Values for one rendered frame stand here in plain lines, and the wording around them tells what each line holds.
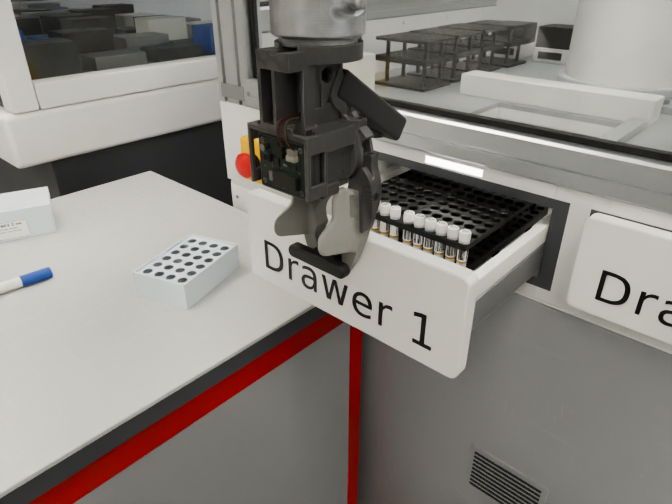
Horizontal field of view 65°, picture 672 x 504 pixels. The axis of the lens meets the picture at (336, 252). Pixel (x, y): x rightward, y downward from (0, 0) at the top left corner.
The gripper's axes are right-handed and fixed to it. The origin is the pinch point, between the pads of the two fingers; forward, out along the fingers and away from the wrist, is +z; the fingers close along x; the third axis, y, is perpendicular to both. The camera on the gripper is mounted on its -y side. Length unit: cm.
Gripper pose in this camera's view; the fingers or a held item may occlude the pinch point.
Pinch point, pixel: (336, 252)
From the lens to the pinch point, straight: 53.1
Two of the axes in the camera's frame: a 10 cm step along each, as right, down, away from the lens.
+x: 7.4, 3.2, -5.9
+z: 0.0, 8.8, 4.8
